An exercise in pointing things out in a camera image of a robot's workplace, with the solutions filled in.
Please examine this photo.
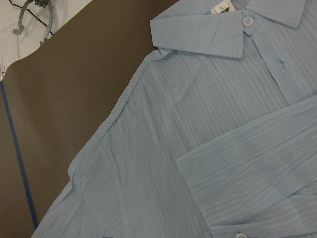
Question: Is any light blue button shirt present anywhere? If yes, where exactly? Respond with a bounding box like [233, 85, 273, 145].
[33, 0, 317, 238]

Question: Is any crumpled clear plastic bag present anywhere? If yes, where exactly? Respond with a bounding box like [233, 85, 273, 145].
[0, 0, 65, 80]

